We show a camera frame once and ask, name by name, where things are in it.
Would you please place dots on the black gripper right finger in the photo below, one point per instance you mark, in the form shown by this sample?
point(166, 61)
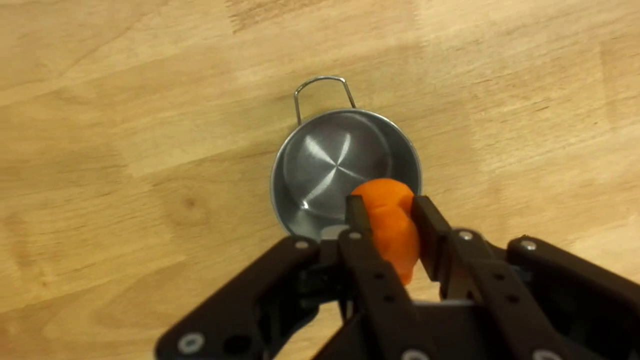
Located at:
point(540, 301)

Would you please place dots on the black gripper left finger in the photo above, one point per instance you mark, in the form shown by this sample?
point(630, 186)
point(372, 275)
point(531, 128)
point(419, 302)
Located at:
point(261, 308)

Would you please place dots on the orange rubber duck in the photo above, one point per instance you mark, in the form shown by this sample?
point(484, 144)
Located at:
point(389, 204)

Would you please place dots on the small metal cup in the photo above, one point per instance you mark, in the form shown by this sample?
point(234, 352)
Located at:
point(330, 155)

